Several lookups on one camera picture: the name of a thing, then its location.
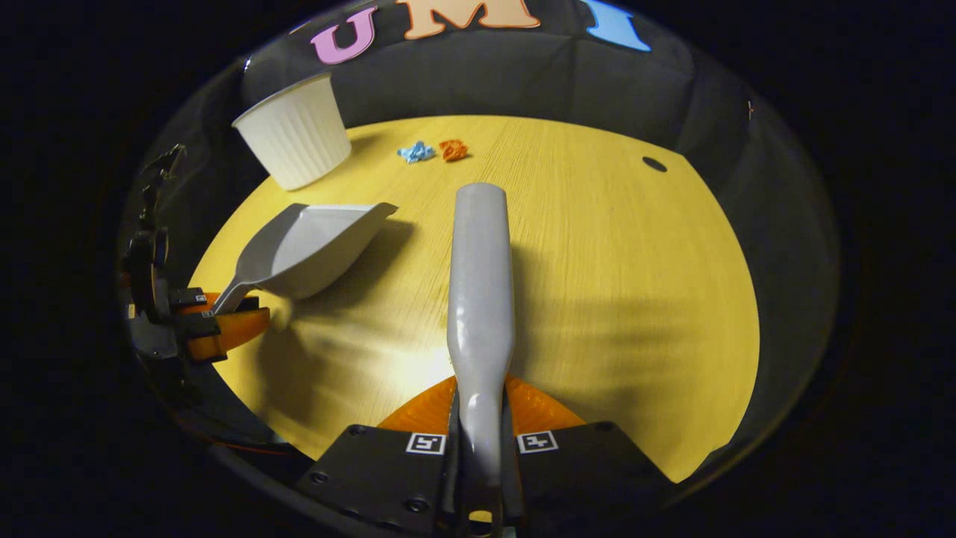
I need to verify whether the white ribbed garbage bin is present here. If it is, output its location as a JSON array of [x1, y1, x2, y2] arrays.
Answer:
[[232, 72, 353, 191]]

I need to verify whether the black backdrop cloth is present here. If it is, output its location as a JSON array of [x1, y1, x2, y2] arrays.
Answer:
[[118, 0, 842, 486]]

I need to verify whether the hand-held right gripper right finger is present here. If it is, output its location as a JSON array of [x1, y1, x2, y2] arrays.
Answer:
[[502, 375, 677, 528]]

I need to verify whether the small grey broom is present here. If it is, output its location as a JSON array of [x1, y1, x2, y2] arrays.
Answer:
[[446, 182, 518, 537]]

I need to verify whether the grey plastic dustpan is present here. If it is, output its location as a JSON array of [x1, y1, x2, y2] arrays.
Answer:
[[211, 202, 400, 316]]

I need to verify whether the wooden desktop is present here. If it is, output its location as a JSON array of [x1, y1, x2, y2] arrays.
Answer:
[[187, 114, 761, 483]]

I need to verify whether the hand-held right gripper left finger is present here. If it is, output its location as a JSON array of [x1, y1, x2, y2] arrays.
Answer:
[[294, 375, 462, 537]]

